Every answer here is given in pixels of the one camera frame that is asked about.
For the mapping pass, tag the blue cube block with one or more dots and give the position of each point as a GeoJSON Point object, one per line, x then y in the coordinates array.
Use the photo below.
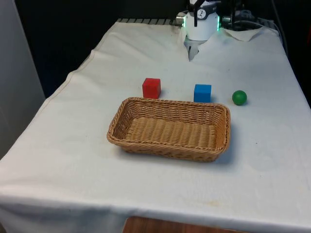
{"type": "Point", "coordinates": [202, 93]}

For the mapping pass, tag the red cube block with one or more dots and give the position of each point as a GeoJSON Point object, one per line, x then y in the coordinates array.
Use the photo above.
{"type": "Point", "coordinates": [151, 88]}

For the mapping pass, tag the green ball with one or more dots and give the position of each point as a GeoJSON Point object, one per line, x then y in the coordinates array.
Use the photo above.
{"type": "Point", "coordinates": [239, 97]}

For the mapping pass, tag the rectangular wicker basket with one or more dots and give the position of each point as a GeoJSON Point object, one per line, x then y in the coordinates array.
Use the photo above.
{"type": "Point", "coordinates": [170, 131]}

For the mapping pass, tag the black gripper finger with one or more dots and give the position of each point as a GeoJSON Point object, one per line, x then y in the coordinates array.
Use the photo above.
{"type": "Point", "coordinates": [195, 19]}

